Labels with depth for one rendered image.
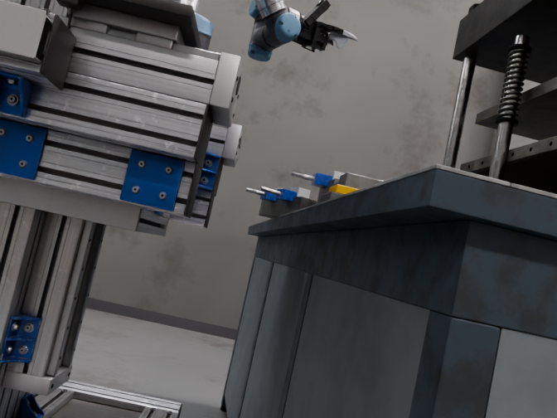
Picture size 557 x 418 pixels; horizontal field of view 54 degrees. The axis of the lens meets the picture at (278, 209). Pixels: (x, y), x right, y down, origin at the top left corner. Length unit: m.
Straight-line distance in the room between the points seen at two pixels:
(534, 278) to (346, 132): 3.96
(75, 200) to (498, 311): 0.75
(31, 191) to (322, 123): 3.57
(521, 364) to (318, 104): 4.03
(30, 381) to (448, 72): 4.18
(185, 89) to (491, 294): 0.57
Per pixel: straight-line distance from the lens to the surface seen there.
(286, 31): 1.61
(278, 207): 1.50
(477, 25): 2.72
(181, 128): 0.89
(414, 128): 4.62
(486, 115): 2.64
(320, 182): 1.28
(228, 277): 4.30
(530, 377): 0.57
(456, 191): 0.50
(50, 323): 1.18
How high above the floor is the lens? 0.69
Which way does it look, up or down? 5 degrees up
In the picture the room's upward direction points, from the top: 13 degrees clockwise
